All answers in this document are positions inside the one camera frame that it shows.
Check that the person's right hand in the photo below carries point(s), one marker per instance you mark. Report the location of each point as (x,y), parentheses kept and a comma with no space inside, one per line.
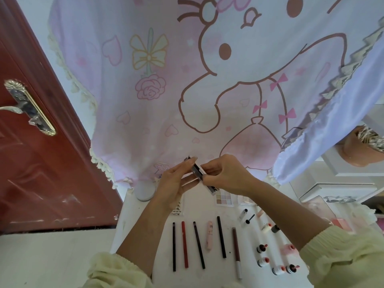
(231,175)

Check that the person's left hand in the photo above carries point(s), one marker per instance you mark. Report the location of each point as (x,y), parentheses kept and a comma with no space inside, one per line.
(171,187)

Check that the white false eyelash tray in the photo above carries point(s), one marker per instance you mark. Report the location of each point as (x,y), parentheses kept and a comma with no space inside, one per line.
(177,208)

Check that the clear eyeshadow palette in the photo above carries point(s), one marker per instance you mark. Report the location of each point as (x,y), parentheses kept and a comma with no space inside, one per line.
(223,198)

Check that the round silver compact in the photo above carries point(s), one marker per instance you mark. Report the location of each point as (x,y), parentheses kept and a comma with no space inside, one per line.
(144,192)

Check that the lavender rectangular palette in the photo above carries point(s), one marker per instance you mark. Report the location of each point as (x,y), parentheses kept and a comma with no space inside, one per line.
(201,172)

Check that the red lip pencil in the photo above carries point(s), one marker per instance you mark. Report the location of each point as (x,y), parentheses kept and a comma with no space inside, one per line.
(185,244)

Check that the person's left forearm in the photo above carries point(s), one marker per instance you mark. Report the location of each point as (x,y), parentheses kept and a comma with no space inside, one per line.
(141,243)

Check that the person's right forearm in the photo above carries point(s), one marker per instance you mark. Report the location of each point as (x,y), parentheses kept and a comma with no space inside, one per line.
(294,219)

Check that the white table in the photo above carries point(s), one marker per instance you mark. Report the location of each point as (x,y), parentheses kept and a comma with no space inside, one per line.
(198,213)

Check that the pink cartoon print cloth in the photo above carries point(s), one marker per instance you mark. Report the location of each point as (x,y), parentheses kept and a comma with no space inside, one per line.
(180,87)

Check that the white shelf unit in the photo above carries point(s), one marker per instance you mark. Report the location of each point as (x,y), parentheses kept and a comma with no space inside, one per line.
(354,171)

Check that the terracotta pot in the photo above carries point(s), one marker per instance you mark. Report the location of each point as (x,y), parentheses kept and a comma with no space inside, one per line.
(360,151)

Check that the reddish brown door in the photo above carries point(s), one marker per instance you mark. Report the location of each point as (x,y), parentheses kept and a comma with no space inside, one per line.
(36,165)

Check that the bunch of cotton swabs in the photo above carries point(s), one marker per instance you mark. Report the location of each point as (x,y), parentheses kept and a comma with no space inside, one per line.
(373,139)

